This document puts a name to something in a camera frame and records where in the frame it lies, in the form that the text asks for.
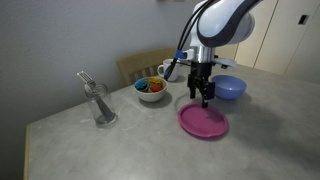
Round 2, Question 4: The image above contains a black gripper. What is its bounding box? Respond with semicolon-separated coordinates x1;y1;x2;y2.
187;61;216;109

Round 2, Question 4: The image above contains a pink plastic plate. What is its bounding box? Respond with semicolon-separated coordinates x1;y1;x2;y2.
177;101;230;140

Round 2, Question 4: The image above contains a blue plastic bowl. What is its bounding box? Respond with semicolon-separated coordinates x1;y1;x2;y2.
210;74;248;101

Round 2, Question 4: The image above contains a white ceramic bowl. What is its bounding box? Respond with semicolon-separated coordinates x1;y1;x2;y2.
133;76;169;103

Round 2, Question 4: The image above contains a white ceramic mug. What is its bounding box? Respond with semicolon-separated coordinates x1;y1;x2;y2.
156;58;181;83

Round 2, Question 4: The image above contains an orange cupcake liner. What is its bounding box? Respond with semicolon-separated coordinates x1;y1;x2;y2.
148;83;164;94

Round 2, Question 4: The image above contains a yellow cupcake liner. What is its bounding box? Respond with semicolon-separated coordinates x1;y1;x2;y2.
148;77;164;86

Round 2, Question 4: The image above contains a blue cupcake liner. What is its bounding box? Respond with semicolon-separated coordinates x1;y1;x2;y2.
134;78;150;93

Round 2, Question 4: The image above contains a wooden chair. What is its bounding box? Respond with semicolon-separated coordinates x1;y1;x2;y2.
116;47;177;88

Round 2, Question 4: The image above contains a clear glass jar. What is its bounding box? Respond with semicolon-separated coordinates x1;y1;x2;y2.
84;83;119;130

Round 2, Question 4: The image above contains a clear glass with utensils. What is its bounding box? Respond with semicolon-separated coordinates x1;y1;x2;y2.
76;70;115;123

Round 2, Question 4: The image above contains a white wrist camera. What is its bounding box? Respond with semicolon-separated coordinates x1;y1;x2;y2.
182;48;238;70

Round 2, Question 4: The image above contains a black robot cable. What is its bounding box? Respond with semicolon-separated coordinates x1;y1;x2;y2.
164;0;216;83

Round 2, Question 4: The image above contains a black cabinet handle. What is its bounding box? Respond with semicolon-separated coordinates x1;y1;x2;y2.
298;14;310;26

